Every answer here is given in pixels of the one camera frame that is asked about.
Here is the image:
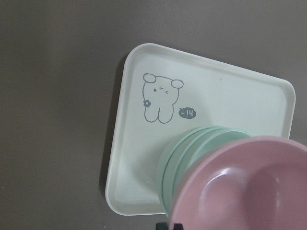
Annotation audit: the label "small pink bowl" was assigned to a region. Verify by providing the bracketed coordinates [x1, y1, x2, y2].
[168, 137, 307, 230]

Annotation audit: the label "stacked mint green bowls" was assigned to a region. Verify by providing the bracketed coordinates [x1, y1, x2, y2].
[156, 126, 252, 215]

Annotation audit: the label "white rabbit tray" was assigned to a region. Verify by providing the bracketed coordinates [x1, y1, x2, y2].
[105, 43, 295, 216]

